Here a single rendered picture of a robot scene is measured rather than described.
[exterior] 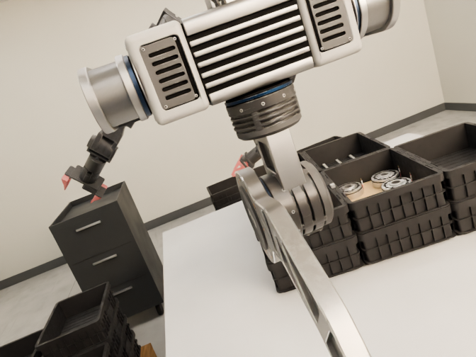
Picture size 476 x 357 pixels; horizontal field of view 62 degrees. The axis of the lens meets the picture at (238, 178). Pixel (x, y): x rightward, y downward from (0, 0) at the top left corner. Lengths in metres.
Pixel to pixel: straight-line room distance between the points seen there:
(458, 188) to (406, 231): 0.20
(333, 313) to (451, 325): 0.62
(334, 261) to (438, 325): 0.36
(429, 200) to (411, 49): 4.30
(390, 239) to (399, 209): 0.10
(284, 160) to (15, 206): 4.43
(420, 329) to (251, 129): 0.66
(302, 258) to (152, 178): 4.18
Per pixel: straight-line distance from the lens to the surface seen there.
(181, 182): 4.70
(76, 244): 2.76
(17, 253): 5.18
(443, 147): 1.75
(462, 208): 1.39
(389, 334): 1.11
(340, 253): 1.31
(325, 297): 0.53
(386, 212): 1.30
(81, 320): 2.33
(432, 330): 1.10
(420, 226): 1.35
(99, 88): 0.70
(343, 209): 1.24
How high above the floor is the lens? 1.42
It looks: 15 degrees down
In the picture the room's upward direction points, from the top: 20 degrees counter-clockwise
